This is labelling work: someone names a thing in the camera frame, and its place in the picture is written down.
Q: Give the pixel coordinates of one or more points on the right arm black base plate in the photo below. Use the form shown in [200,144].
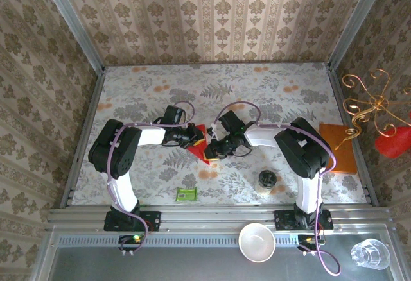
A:
[284,220]

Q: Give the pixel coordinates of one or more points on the grey metal shelf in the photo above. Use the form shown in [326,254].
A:
[192,265]

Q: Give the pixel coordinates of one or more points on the green packet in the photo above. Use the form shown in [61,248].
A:
[186,194]

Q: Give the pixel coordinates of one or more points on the white bowl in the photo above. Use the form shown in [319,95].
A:
[257,242]

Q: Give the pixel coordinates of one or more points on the aluminium frame post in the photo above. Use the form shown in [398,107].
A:
[357,21]
[74,21]

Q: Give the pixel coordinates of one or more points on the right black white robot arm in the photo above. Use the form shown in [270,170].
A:
[308,194]

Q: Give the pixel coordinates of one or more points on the jar with black lid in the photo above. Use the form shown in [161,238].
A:
[267,178]

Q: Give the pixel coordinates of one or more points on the red heart decoration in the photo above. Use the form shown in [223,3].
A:
[393,144]

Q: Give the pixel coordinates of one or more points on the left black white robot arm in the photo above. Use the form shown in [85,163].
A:
[123,194]

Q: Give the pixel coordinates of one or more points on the clear drinking glass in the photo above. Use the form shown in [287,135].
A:
[370,254]

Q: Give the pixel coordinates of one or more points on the aluminium side rail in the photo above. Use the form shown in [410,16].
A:
[337,85]
[93,101]

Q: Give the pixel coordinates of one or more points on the aluminium front rail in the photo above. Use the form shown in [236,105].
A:
[208,217]

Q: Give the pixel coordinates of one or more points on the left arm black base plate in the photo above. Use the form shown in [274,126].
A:
[151,220]

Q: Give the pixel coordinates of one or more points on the orange wooden board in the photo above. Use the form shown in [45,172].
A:
[343,156]

